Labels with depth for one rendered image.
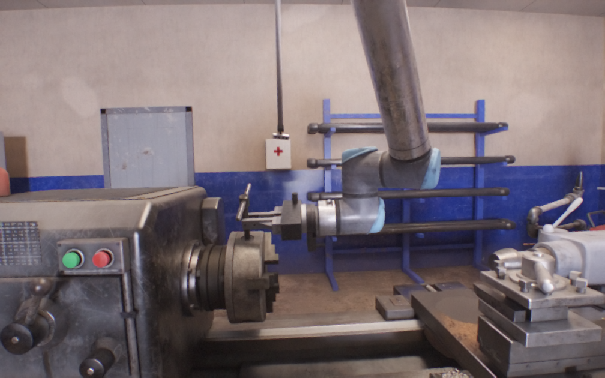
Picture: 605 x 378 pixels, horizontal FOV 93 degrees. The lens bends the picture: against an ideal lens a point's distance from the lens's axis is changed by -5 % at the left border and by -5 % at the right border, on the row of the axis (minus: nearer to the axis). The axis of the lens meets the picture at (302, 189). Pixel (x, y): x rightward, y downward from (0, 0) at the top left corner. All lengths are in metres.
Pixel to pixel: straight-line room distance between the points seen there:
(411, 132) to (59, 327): 0.78
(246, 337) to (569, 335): 0.86
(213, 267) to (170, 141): 3.31
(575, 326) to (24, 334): 1.04
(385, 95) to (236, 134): 3.39
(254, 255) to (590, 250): 0.97
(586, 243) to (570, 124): 4.41
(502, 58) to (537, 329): 4.46
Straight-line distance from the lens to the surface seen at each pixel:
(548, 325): 0.82
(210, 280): 0.84
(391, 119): 0.63
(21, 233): 0.78
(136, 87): 4.36
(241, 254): 0.80
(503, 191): 4.40
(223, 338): 1.14
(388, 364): 1.20
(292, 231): 0.74
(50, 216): 0.78
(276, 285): 0.92
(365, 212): 0.76
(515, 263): 1.09
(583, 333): 0.85
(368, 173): 0.73
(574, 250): 1.22
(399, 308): 1.23
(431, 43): 4.57
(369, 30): 0.57
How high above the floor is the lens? 1.40
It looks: 4 degrees down
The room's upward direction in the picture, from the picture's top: 1 degrees counter-clockwise
